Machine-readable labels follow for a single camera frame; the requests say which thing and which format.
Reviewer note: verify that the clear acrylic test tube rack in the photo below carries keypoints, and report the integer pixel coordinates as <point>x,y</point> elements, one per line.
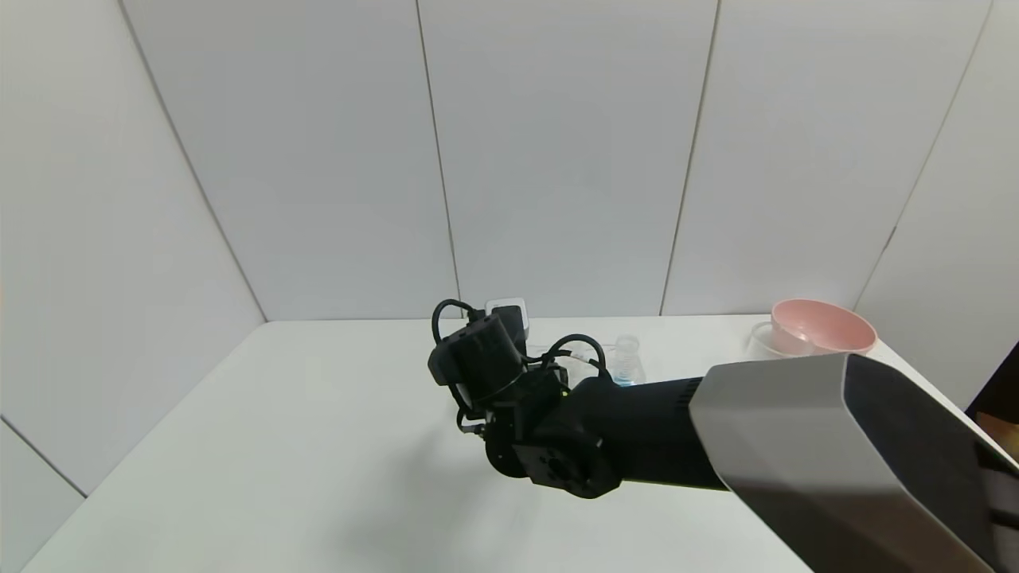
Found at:
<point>611,350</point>

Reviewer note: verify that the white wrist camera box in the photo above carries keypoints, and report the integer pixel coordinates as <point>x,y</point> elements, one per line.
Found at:
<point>509,306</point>

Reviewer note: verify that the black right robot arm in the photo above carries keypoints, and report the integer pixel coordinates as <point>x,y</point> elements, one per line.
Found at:
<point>637,430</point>

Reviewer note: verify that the pink bowl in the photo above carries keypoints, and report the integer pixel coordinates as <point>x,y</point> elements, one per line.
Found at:
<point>820,326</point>

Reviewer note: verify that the test tube with blue pigment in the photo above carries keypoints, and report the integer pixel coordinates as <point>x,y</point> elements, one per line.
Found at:
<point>627,350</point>

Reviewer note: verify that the clear plastic measuring beaker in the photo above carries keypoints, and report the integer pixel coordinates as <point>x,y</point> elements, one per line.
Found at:
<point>760,342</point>

